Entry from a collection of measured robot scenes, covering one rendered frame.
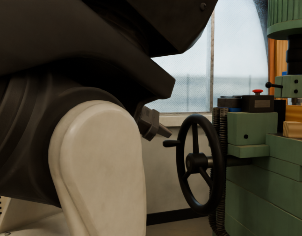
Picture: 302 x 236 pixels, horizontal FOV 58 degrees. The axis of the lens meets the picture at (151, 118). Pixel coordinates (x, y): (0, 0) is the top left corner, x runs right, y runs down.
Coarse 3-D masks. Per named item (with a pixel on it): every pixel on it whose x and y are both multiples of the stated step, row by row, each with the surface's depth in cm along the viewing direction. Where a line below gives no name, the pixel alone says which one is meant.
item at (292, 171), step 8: (256, 160) 81; (264, 160) 77; (272, 160) 74; (280, 160) 71; (264, 168) 78; (272, 168) 74; (280, 168) 71; (288, 168) 69; (296, 168) 66; (288, 176) 69; (296, 176) 66
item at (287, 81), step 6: (276, 78) 88; (282, 78) 86; (288, 78) 83; (294, 78) 83; (300, 78) 83; (282, 84) 86; (288, 84) 83; (294, 84) 83; (300, 84) 84; (276, 90) 88; (282, 90) 86; (288, 90) 83; (294, 90) 83; (300, 90) 84; (276, 96) 88; (282, 96) 86; (288, 96) 83; (294, 96) 83; (300, 96) 84; (294, 102) 87
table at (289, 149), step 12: (228, 144) 78; (264, 144) 77; (276, 144) 73; (288, 144) 68; (300, 144) 65; (240, 156) 73; (252, 156) 74; (276, 156) 73; (288, 156) 68; (300, 156) 65
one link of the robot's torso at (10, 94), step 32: (0, 0) 18; (32, 0) 19; (64, 0) 21; (0, 32) 18; (32, 32) 20; (64, 32) 21; (96, 32) 23; (128, 32) 27; (0, 64) 18; (32, 64) 20; (64, 64) 34; (96, 64) 32; (128, 64) 26; (0, 96) 19; (128, 96) 34; (160, 96) 30; (0, 128) 19
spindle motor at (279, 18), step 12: (276, 0) 82; (288, 0) 79; (300, 0) 78; (276, 12) 82; (288, 12) 80; (300, 12) 78; (276, 24) 82; (288, 24) 79; (300, 24) 78; (276, 36) 86
